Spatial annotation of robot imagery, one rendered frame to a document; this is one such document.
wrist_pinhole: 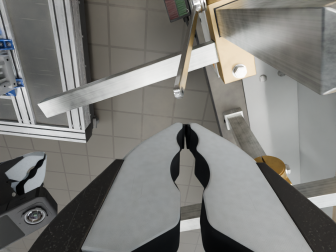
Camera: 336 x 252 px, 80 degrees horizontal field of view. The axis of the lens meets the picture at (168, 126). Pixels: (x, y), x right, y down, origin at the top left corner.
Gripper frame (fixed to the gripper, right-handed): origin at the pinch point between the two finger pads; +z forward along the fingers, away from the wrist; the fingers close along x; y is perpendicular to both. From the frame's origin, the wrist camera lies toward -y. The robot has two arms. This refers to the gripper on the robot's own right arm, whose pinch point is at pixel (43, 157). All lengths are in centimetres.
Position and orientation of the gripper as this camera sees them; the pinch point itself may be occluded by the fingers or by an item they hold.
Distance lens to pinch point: 44.7
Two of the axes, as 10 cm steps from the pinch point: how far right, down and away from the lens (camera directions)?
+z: 0.4, -4.9, 8.7
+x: 2.6, 8.5, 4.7
